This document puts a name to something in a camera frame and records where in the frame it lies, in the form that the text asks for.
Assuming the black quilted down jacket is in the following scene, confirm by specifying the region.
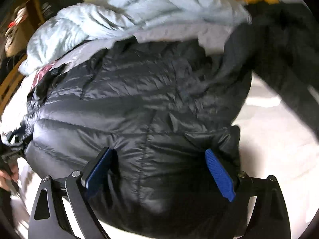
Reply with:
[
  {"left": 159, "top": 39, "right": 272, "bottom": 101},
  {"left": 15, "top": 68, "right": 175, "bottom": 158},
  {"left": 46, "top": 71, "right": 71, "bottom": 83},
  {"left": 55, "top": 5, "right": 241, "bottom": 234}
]
[{"left": 26, "top": 38, "right": 251, "bottom": 238}]

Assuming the person's left hand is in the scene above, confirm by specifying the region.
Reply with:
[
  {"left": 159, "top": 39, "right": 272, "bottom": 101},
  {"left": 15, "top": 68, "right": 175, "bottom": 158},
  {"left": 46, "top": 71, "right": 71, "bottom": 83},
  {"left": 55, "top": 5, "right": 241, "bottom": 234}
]
[{"left": 0, "top": 162, "right": 19, "bottom": 192}]

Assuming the pink cloth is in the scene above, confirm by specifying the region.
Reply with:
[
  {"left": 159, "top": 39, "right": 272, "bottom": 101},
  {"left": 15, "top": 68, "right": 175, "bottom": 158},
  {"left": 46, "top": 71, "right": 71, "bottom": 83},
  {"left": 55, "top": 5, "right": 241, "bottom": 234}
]
[{"left": 31, "top": 62, "right": 56, "bottom": 90}]

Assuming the grey printed bed sheet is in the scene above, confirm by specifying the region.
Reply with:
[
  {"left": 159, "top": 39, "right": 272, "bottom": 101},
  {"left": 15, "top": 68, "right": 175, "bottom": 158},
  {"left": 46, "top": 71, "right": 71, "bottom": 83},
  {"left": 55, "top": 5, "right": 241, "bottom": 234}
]
[{"left": 1, "top": 23, "right": 318, "bottom": 238}]

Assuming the plush toy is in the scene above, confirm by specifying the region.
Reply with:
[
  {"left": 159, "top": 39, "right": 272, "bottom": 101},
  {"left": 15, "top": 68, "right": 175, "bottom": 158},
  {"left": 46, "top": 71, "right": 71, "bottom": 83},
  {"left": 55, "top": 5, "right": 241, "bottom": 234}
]
[{"left": 4, "top": 7, "right": 28, "bottom": 57}]

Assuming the light blue duvet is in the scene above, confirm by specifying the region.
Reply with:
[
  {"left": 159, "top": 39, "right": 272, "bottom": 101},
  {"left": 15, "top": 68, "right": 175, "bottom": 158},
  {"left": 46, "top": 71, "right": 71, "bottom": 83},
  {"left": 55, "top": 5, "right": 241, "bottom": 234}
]
[{"left": 18, "top": 0, "right": 251, "bottom": 75}]

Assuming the black coat pile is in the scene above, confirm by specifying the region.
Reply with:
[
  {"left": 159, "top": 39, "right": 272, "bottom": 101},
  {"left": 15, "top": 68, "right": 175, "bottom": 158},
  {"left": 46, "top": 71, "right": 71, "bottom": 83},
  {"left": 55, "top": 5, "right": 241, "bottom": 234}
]
[{"left": 246, "top": 2, "right": 318, "bottom": 133}]

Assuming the wooden bed rail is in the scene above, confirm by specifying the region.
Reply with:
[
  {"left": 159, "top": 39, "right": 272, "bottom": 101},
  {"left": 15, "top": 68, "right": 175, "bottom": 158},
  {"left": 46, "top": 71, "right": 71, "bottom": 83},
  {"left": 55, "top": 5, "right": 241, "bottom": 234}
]
[{"left": 1, "top": 54, "right": 27, "bottom": 116}]

